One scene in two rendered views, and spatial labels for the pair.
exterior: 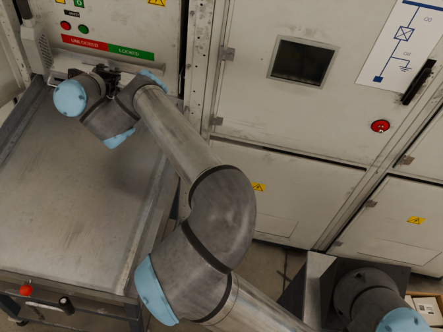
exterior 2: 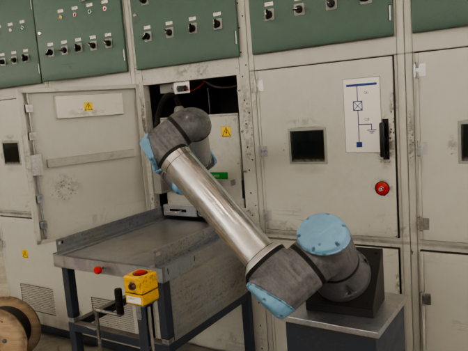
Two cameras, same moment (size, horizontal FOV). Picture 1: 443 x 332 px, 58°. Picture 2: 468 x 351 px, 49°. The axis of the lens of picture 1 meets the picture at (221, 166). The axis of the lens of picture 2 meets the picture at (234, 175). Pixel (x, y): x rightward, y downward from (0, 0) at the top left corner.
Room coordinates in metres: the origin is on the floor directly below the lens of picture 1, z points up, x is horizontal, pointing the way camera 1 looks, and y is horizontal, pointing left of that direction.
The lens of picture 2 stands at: (-1.10, -1.07, 1.43)
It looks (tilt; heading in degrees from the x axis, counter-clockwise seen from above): 8 degrees down; 32
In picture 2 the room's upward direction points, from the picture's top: 4 degrees counter-clockwise
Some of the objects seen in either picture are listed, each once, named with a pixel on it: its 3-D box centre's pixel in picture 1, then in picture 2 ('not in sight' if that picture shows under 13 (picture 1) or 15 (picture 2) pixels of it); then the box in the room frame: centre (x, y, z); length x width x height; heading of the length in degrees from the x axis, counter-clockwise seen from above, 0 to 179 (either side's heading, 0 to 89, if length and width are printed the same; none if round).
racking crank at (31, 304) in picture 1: (52, 310); (109, 322); (0.31, 0.45, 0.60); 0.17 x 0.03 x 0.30; 89
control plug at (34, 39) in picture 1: (37, 46); (161, 176); (0.99, 0.66, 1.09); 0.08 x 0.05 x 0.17; 179
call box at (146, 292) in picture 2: not in sight; (141, 287); (0.13, 0.09, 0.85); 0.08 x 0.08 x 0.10; 89
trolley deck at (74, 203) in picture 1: (76, 182); (157, 244); (0.67, 0.46, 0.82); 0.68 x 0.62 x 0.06; 179
